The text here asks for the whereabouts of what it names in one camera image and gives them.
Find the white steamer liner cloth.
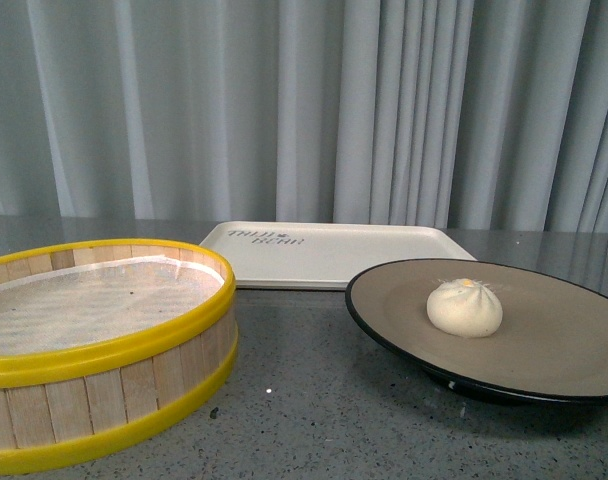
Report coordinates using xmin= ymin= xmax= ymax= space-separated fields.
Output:
xmin=0 ymin=255 xmax=224 ymax=356

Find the beige plate with black rim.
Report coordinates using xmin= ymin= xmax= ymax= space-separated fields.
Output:
xmin=345 ymin=259 xmax=608 ymax=405

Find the white rectangular tray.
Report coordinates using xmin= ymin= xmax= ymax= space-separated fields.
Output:
xmin=200 ymin=221 xmax=473 ymax=290

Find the yellow rimmed bamboo steamer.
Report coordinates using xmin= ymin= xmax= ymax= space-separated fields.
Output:
xmin=0 ymin=239 xmax=238 ymax=475

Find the grey pleated curtain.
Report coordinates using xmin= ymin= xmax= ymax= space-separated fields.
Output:
xmin=0 ymin=1 xmax=608 ymax=233

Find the white steamed bun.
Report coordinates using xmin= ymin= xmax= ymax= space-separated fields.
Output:
xmin=426 ymin=278 xmax=503 ymax=338

